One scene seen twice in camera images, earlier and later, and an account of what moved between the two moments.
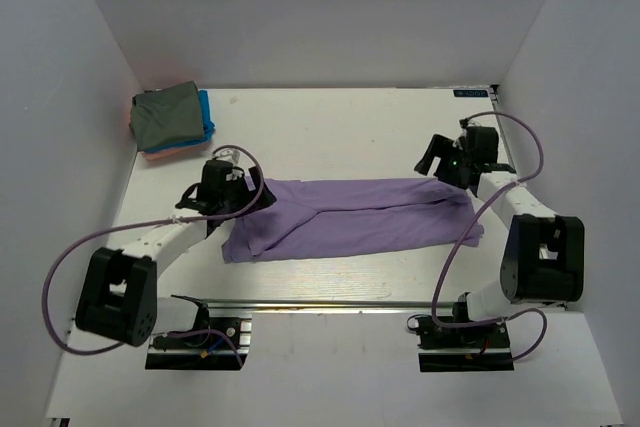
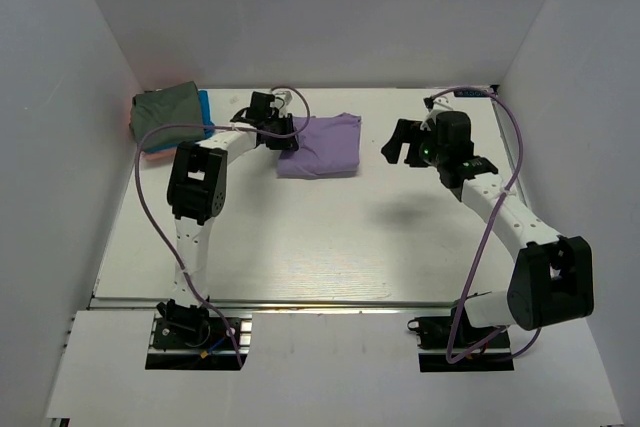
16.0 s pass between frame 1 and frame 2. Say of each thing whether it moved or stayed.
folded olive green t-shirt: stayed
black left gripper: moved
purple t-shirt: moved
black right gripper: moved
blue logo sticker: stayed
